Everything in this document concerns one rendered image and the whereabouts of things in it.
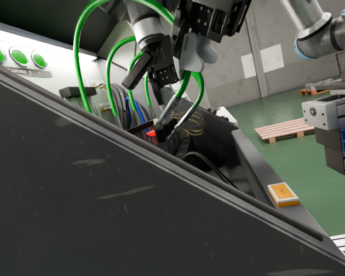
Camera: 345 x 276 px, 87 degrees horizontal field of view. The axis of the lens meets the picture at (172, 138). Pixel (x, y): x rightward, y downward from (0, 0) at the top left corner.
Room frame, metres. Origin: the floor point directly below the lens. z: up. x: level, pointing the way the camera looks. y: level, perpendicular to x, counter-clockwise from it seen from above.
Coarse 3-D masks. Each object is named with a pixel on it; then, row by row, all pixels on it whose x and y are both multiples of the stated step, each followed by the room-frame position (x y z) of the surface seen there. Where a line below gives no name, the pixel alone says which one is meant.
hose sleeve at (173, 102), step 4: (176, 96) 0.39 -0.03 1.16; (172, 100) 0.40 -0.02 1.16; (176, 100) 0.39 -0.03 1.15; (168, 104) 0.41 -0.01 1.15; (172, 104) 0.40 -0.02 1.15; (176, 104) 0.40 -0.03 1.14; (168, 108) 0.41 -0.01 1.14; (172, 108) 0.40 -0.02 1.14; (164, 112) 0.42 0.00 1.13; (168, 112) 0.41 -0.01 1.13; (160, 116) 0.43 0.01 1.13; (164, 116) 0.42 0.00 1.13; (168, 116) 0.42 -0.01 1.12; (160, 120) 0.43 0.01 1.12; (164, 120) 0.42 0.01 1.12
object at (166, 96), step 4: (164, 88) 0.51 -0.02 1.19; (160, 92) 0.50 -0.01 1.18; (164, 92) 0.51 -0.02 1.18; (168, 92) 0.51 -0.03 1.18; (164, 96) 0.51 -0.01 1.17; (168, 96) 0.51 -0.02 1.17; (172, 96) 0.51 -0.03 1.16; (164, 100) 0.51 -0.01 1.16; (168, 100) 0.51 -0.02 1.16; (180, 100) 0.50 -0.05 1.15; (164, 104) 0.51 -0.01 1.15; (164, 108) 0.51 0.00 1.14
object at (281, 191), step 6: (276, 186) 0.29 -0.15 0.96; (282, 186) 0.28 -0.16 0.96; (270, 192) 0.29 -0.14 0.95; (276, 192) 0.27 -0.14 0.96; (282, 192) 0.27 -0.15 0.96; (288, 192) 0.26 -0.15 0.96; (282, 198) 0.25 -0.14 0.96; (282, 204) 0.25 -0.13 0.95; (288, 204) 0.25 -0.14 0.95; (294, 204) 0.25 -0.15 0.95
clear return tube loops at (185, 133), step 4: (180, 112) 0.79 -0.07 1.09; (184, 112) 0.79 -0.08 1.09; (196, 112) 0.78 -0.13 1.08; (196, 116) 0.71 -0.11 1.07; (200, 116) 0.78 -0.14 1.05; (192, 120) 0.64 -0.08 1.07; (196, 120) 0.64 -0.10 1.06; (200, 120) 0.71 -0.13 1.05; (204, 124) 0.78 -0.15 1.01; (184, 128) 0.79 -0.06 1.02; (200, 128) 0.63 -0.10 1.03; (184, 132) 0.79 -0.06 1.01; (188, 132) 0.72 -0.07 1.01; (196, 132) 0.77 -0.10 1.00; (184, 136) 0.80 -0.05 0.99; (188, 136) 0.79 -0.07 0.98
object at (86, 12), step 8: (96, 0) 0.47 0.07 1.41; (104, 0) 0.46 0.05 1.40; (136, 0) 0.41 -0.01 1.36; (144, 0) 0.40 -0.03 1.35; (152, 0) 0.39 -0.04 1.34; (88, 8) 0.49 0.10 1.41; (152, 8) 0.39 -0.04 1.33; (160, 8) 0.38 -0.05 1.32; (80, 16) 0.51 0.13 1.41; (168, 16) 0.37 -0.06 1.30; (80, 24) 0.52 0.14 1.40; (80, 32) 0.54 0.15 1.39; (80, 72) 0.58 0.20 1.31; (184, 72) 0.37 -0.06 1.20; (80, 80) 0.58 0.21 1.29; (184, 80) 0.38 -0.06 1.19; (80, 88) 0.58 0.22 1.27; (184, 88) 0.38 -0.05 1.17; (88, 104) 0.59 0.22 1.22
